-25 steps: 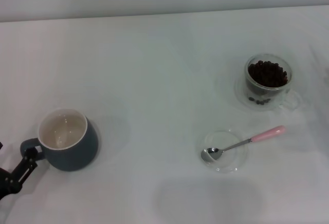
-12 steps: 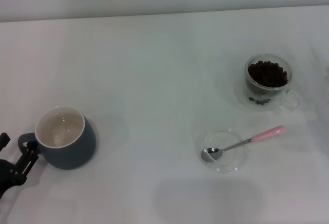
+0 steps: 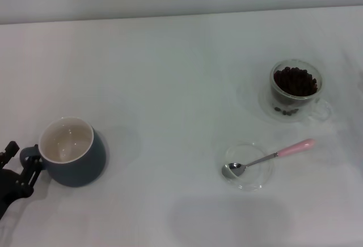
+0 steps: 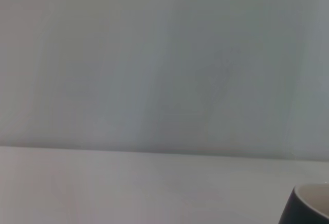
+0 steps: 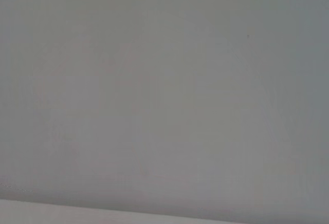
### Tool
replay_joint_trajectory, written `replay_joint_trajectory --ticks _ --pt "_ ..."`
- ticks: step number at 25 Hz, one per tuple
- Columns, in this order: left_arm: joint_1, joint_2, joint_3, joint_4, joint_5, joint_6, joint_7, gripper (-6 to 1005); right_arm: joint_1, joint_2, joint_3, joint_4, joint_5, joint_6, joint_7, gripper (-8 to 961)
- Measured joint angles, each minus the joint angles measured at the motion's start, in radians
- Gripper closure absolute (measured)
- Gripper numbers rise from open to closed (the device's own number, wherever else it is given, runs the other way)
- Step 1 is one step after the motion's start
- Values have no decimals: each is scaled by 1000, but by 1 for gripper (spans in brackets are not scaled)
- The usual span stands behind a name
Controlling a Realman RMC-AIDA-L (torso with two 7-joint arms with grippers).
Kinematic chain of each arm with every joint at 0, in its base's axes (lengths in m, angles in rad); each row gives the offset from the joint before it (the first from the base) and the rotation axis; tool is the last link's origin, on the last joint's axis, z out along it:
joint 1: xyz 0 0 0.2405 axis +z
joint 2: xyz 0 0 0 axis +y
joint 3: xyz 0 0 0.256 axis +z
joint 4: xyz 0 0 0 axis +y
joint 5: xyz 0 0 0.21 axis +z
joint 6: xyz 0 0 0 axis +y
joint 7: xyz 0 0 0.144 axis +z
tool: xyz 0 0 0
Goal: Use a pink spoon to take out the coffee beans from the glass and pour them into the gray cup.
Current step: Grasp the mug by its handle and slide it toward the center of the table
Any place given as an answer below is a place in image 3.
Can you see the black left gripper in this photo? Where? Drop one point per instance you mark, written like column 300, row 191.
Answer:
column 7, row 184

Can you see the dark blue-grey ceramic mug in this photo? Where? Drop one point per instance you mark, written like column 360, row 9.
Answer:
column 79, row 170

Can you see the glass saucer with beans cup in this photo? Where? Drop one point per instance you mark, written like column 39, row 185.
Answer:
column 264, row 108

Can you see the coffee beans pile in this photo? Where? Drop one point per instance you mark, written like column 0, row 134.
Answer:
column 295, row 81

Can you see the double-walled glass cup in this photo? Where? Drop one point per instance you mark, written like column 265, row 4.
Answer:
column 319, row 99

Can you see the small clear glass dish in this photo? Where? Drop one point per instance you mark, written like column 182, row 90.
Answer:
column 255, row 183

